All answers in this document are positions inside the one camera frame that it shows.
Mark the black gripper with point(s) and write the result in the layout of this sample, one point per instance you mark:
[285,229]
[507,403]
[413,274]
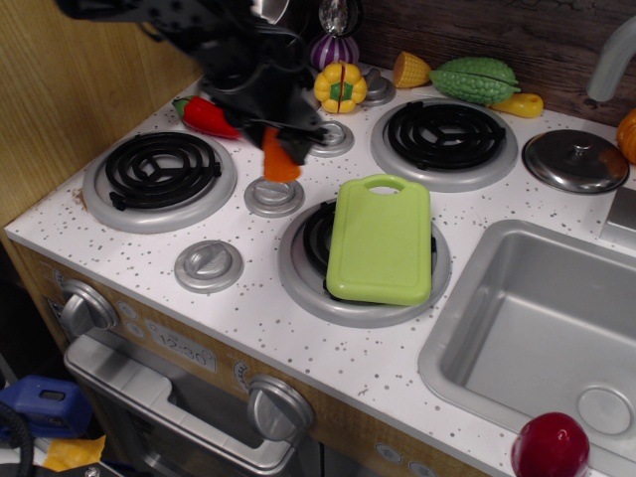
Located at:
[260,80]

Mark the orange toy carrot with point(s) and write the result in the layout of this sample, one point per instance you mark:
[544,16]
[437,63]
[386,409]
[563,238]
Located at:
[278,166]

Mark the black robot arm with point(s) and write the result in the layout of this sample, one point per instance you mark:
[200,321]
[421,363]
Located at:
[178,22]

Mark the green plastic cutting board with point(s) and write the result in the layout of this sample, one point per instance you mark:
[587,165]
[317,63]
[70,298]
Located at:
[380,249]

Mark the silver knob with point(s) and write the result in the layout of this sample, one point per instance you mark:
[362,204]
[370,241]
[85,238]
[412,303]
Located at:
[380,89]
[269,199]
[337,140]
[208,266]

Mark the silver knob upper centre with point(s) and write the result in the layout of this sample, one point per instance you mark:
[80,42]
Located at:
[337,140]

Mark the red toy chili pepper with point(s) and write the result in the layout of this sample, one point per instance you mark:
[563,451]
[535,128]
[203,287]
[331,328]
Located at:
[203,116]

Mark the yellow toy bell pepper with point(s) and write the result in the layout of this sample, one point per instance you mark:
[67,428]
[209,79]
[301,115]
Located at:
[340,87]

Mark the purple striped toy onion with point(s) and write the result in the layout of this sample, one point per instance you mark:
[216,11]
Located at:
[325,50]

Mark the silver knob back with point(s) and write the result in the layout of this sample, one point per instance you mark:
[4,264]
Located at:
[380,89]

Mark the front right stove burner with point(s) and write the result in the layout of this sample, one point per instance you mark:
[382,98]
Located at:
[302,264]

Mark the stove burner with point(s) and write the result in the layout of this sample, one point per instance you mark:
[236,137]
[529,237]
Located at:
[159,182]
[446,145]
[302,264]

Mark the stainless steel pot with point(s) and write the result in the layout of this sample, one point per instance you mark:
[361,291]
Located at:
[293,15]

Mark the front left stove burner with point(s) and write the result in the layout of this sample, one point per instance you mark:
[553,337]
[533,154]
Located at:
[159,182]

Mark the steel spoon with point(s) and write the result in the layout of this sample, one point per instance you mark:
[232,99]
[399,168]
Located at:
[341,18]

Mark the silver knob front left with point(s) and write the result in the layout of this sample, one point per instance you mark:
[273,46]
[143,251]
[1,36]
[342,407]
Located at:
[208,266]

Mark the yellow toy corn piece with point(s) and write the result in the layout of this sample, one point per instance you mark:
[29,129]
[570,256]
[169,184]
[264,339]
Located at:
[410,71]

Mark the back right stove burner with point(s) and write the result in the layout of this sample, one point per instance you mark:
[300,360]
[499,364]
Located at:
[446,145]

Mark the green toy bitter gourd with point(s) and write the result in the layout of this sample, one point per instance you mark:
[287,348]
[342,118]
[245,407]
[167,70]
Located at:
[478,80]

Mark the oven clock display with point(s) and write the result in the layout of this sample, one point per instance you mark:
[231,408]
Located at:
[182,346]

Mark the left oven dial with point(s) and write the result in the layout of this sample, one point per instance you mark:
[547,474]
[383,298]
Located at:
[85,309]

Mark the oven dial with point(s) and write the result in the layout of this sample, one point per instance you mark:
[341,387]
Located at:
[85,309]
[276,410]

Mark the right oven dial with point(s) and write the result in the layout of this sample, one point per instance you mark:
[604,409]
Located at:
[276,410]

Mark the silver toy sink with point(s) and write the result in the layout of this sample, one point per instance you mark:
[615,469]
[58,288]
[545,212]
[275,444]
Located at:
[540,322]

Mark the steel pot lid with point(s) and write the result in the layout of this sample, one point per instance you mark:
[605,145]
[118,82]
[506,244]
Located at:
[576,162]

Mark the orange toy fruit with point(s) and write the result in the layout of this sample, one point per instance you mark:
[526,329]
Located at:
[626,136]

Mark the blue plastic device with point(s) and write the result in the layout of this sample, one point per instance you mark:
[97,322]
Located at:
[52,408]

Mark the grey toy faucet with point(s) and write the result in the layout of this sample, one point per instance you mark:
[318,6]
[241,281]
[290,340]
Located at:
[614,58]

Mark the yellow cloth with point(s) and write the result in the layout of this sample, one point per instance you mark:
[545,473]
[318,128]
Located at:
[70,453]

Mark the red toy apple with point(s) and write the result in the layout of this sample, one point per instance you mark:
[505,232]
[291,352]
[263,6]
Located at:
[552,444]

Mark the silver oven door handle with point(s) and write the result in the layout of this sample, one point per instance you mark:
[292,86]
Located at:
[169,430]

